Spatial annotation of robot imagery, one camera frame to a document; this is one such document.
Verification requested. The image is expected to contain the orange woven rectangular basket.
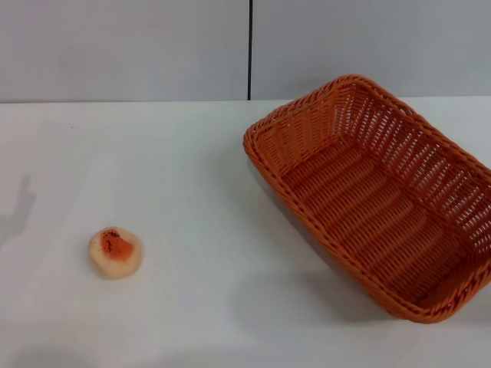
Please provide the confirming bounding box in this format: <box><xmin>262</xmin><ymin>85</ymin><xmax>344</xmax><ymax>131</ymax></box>
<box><xmin>242</xmin><ymin>74</ymin><xmax>491</xmax><ymax>325</ymax></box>

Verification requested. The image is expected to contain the black vertical wall strip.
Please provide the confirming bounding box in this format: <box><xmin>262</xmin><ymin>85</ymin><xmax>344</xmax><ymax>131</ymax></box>
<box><xmin>247</xmin><ymin>0</ymin><xmax>255</xmax><ymax>102</ymax></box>

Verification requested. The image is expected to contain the round bread with orange topping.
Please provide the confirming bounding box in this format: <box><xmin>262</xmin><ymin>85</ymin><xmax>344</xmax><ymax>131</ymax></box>
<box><xmin>88</xmin><ymin>225</ymin><xmax>143</xmax><ymax>281</ymax></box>

